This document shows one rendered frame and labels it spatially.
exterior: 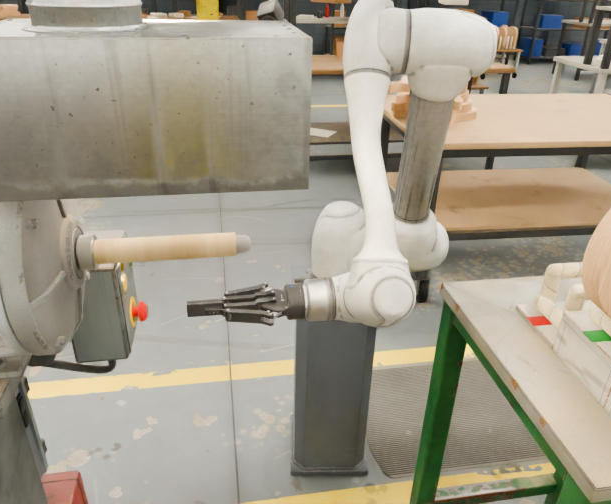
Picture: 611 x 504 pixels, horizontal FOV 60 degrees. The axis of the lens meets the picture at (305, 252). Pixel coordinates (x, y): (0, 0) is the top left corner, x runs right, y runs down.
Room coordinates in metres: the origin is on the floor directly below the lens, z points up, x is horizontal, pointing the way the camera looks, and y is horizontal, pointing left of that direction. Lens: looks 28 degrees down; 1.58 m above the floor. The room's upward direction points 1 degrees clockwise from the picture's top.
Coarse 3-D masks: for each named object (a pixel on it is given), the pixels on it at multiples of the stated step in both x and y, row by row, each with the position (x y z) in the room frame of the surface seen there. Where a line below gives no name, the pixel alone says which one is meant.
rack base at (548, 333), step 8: (520, 304) 0.99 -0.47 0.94; (528, 304) 0.99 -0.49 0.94; (560, 304) 0.99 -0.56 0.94; (584, 304) 0.99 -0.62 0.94; (592, 304) 0.99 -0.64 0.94; (520, 312) 0.97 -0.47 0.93; (528, 312) 0.96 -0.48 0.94; (536, 312) 0.96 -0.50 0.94; (528, 320) 0.93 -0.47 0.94; (536, 328) 0.90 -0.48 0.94; (544, 328) 0.90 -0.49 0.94; (552, 328) 0.90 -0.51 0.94; (544, 336) 0.87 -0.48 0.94; (552, 336) 0.87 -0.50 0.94; (552, 344) 0.85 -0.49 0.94
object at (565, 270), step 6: (552, 264) 0.97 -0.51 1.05; (558, 264) 0.97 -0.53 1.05; (564, 264) 0.97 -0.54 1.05; (570, 264) 0.97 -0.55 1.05; (576, 264) 0.97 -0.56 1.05; (546, 270) 0.97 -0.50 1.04; (552, 270) 0.96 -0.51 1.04; (558, 270) 0.96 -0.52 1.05; (564, 270) 0.96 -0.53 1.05; (570, 270) 0.96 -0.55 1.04; (576, 270) 0.96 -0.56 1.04; (564, 276) 0.96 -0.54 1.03; (570, 276) 0.96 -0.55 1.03; (576, 276) 0.96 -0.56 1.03
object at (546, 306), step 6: (534, 300) 0.97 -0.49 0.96; (540, 300) 0.96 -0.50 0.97; (546, 300) 0.95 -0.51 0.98; (540, 306) 0.94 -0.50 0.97; (546, 306) 0.93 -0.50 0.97; (552, 306) 0.93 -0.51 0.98; (546, 312) 0.92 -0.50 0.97; (552, 312) 0.91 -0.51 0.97; (558, 312) 0.90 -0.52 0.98; (552, 318) 0.90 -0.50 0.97; (558, 318) 0.89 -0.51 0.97; (558, 324) 0.88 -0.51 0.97
